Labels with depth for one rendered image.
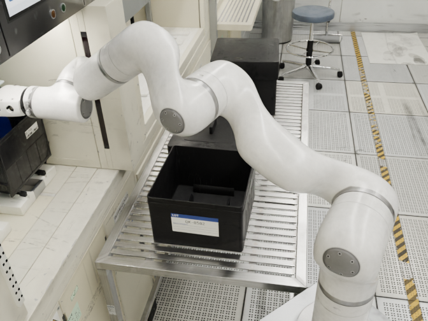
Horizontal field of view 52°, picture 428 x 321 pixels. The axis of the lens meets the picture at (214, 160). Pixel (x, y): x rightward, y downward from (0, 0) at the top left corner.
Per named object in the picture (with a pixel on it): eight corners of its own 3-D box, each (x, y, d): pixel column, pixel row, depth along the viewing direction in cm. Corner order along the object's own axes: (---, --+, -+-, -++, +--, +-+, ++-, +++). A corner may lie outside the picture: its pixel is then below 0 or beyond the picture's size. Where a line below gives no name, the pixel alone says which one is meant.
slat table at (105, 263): (288, 425, 161) (306, 287, 117) (131, 397, 170) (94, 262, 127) (297, 198, 265) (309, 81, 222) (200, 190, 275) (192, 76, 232)
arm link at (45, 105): (41, 77, 114) (27, 104, 109) (88, 80, 112) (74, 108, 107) (55, 98, 121) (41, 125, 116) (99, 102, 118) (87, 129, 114)
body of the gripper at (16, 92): (26, 123, 114) (-12, 120, 116) (48, 106, 122) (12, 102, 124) (18, 97, 109) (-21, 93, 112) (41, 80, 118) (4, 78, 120)
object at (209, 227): (151, 241, 133) (144, 197, 124) (177, 185, 155) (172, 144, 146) (242, 253, 128) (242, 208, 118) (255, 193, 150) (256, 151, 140)
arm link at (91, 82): (118, 14, 100) (57, 67, 120) (93, 64, 91) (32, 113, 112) (148, 39, 104) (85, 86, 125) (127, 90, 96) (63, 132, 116)
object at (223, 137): (246, 176, 158) (246, 146, 151) (167, 169, 164) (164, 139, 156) (256, 134, 182) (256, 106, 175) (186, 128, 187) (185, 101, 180)
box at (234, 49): (276, 116, 194) (279, 62, 180) (211, 114, 197) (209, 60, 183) (276, 88, 217) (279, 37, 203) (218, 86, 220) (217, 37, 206)
